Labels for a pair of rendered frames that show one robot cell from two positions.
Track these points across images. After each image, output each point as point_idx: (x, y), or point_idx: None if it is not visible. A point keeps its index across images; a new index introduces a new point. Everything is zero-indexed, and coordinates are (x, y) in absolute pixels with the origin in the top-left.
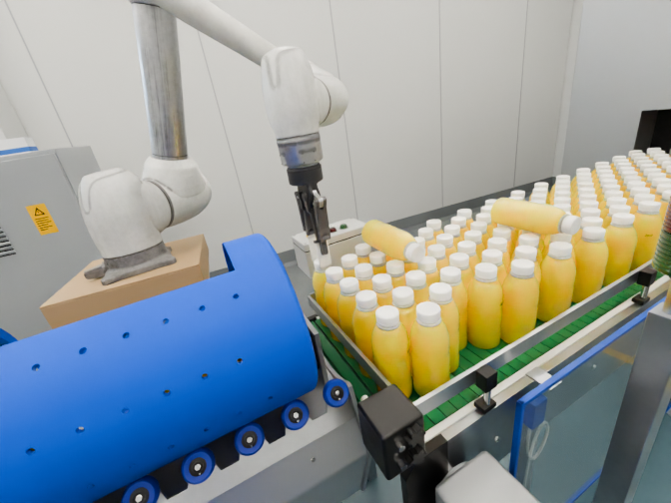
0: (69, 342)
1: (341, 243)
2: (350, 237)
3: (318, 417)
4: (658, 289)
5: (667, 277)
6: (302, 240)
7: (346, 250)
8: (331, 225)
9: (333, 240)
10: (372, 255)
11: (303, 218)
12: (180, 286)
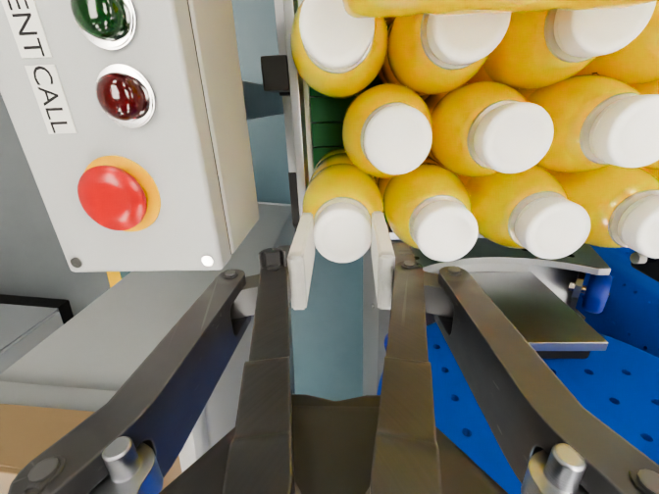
0: None
1: (207, 79)
2: (187, 12)
3: (574, 310)
4: None
5: None
6: (154, 256)
7: (219, 61)
8: (6, 53)
9: (204, 128)
10: (470, 47)
11: (226, 359)
12: (165, 480)
